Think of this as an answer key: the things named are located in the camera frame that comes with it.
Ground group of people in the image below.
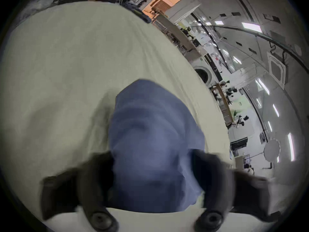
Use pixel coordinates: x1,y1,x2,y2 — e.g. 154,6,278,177
210,80,249,127

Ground blue garment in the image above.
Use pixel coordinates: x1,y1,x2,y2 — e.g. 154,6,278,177
106,79,206,213

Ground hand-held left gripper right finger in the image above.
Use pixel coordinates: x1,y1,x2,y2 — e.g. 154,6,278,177
189,149,276,232

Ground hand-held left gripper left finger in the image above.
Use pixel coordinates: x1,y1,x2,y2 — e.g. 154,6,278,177
40,151,120,232

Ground bed with pale green sheet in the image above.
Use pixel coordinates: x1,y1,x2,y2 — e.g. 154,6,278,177
0,2,232,229

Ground white washing machine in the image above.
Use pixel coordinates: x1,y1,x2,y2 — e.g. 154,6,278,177
189,54,221,84

